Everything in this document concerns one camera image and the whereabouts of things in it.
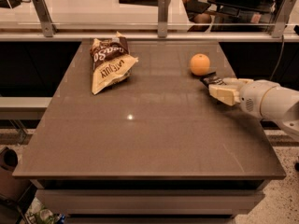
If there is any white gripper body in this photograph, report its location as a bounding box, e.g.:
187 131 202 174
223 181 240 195
239 80 279 119

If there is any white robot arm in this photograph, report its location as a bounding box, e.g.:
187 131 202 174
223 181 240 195
208 78 299 142

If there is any middle metal glass bracket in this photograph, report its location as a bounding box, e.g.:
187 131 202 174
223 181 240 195
157 0 170 38

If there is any brown bin at left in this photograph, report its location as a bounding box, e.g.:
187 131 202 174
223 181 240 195
0 147 31 204

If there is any seated person in background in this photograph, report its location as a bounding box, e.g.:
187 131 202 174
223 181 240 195
187 0 283 32

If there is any brown beige chip bag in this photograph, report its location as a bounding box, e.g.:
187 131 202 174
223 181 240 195
90 32 138 94

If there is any metal glass bracket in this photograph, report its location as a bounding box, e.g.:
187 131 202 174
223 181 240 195
32 0 56 37
270 0 297 38
157 0 170 38

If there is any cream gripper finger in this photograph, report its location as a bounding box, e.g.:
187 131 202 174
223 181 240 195
223 77 252 87
208 85 240 106

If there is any right metal glass bracket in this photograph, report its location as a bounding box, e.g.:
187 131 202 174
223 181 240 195
270 0 297 38

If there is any grey cable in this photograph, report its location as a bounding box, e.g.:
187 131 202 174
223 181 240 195
269 35 286 81

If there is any black rxbar chocolate bar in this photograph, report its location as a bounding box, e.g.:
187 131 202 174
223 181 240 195
200 72 225 88

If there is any orange fruit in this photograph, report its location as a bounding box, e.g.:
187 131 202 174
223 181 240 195
190 53 210 76

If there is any left metal glass bracket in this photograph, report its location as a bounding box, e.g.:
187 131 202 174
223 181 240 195
32 0 56 37

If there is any glass barrier panel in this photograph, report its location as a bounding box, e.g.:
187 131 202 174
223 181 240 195
0 0 299 33

